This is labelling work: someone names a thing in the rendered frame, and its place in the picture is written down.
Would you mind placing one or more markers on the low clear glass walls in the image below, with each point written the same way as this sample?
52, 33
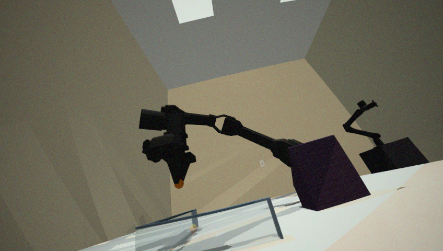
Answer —
229, 230

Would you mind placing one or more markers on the brown ball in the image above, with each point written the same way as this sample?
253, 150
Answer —
180, 185

